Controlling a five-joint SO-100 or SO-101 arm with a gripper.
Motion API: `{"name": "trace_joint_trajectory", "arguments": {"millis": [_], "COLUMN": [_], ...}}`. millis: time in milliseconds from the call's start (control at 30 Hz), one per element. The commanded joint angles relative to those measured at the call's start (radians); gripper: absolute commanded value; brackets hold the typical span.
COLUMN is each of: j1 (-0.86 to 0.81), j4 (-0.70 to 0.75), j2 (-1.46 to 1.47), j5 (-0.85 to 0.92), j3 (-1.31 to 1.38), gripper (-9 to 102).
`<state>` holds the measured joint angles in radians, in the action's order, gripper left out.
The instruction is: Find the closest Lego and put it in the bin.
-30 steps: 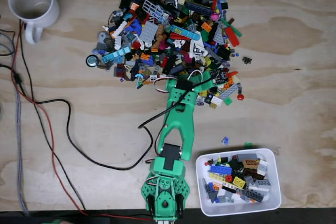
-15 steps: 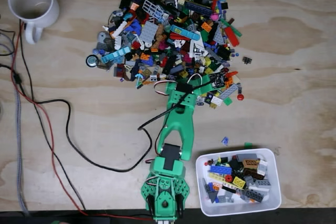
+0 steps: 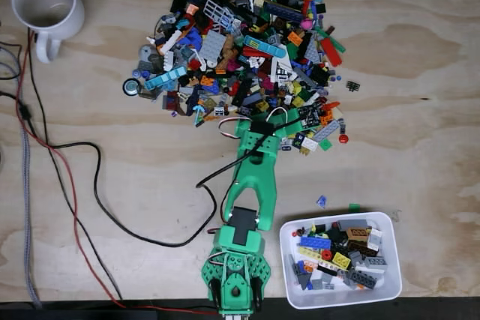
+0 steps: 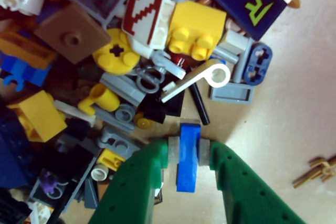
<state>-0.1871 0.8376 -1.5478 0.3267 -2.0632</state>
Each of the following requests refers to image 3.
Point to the white Lego brick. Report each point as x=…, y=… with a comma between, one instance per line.
x=309, y=144

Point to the grey long Lego plate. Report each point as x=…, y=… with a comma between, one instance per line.
x=327, y=130

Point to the orange pointed Lego piece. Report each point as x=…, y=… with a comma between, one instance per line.
x=330, y=105

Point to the green small Lego plate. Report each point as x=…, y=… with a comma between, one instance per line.
x=325, y=144

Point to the white printed Lego tile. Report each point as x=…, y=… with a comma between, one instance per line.
x=281, y=70

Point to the red round Lego piece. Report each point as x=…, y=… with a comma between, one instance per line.
x=343, y=138

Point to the black Lego grille piece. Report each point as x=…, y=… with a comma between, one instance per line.
x=352, y=85

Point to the grey Lego wedge plate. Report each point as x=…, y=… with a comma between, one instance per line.
x=312, y=52

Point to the red long Lego plate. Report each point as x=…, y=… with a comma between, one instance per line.
x=331, y=52

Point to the cyan long Lego piece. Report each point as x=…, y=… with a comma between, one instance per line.
x=264, y=46

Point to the orange Lego brick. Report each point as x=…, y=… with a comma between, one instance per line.
x=295, y=37

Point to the green long Lego bar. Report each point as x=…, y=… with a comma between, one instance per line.
x=337, y=45

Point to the blue translucent small Lego piece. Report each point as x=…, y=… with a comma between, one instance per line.
x=321, y=202

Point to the pink Lego ball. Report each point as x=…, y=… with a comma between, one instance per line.
x=306, y=23

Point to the dark blue long Lego brick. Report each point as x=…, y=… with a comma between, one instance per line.
x=283, y=11

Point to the grey square Lego plate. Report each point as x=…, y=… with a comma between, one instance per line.
x=212, y=46

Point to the green Lego piece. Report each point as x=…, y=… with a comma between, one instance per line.
x=354, y=207

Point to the white Lego lattice piece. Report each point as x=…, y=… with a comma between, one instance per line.
x=215, y=10

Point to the tan Lego brick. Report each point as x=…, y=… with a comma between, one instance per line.
x=358, y=234

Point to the light blue long Lego plate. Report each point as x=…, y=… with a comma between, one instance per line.
x=165, y=78

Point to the yellow Lego technic beam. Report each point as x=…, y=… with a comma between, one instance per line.
x=309, y=252

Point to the red round Lego wheel hub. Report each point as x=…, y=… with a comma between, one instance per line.
x=326, y=255

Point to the dark brown Lego brick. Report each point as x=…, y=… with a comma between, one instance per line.
x=360, y=248

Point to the light grey Lego brick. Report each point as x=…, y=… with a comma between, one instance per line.
x=375, y=239

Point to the yellow Lego brick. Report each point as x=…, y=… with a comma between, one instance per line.
x=341, y=260

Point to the grey round Lego disc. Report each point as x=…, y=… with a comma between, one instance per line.
x=145, y=52

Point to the blue round Lego stud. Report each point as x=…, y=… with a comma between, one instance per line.
x=136, y=73

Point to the silver and black Lego wheel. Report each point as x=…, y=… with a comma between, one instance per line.
x=131, y=87

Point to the dark grey Lego wedge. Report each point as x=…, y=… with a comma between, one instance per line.
x=304, y=281

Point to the dark grey short Lego brick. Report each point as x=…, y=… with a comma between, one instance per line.
x=376, y=262

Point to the dark grey long Lego brick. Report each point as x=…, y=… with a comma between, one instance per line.
x=363, y=279

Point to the white plastic bin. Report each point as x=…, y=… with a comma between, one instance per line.
x=337, y=299

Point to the white ceramic mug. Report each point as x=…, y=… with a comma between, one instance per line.
x=77, y=20

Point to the bare camera circuit board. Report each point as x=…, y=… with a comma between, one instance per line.
x=310, y=115

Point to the white Lego bracket piece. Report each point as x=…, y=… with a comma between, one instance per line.
x=170, y=40

